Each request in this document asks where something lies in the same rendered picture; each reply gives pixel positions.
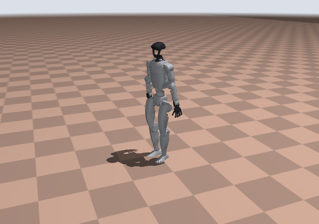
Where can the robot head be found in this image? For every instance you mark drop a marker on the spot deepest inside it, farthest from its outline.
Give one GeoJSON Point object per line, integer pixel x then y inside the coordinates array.
{"type": "Point", "coordinates": [158, 46]}

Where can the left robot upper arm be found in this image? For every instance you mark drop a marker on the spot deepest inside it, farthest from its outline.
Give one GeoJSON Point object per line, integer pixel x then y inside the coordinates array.
{"type": "Point", "coordinates": [169, 70]}

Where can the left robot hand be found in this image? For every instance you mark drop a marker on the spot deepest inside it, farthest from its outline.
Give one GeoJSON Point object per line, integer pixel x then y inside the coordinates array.
{"type": "Point", "coordinates": [177, 110]}

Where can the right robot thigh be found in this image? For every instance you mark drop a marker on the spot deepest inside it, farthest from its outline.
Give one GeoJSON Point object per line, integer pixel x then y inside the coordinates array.
{"type": "Point", "coordinates": [150, 115]}

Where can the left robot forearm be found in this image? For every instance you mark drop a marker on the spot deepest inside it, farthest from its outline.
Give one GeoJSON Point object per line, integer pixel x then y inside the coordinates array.
{"type": "Point", "coordinates": [174, 94]}

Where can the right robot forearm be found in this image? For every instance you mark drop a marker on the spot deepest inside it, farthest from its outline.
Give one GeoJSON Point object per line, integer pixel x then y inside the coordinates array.
{"type": "Point", "coordinates": [149, 88]}

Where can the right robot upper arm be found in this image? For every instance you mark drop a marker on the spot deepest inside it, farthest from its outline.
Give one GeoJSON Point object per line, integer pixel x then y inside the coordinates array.
{"type": "Point", "coordinates": [148, 77]}

